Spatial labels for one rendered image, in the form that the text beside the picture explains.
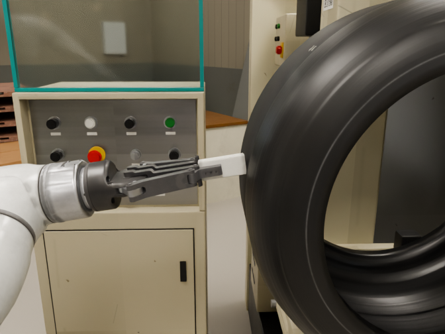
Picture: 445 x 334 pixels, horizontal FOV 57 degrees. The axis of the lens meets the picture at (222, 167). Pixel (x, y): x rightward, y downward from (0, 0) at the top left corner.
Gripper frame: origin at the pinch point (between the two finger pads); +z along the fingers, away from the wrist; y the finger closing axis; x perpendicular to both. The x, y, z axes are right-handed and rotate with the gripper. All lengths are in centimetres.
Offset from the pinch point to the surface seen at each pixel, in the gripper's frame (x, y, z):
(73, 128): 0, 65, -44
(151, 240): 38, 60, -27
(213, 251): 121, 205, -18
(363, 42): -15.2, -9.1, 19.0
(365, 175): 15.3, 27.6, 31.0
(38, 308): 106, 141, -116
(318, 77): -11.9, -8.8, 13.4
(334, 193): 18.3, 27.6, 23.9
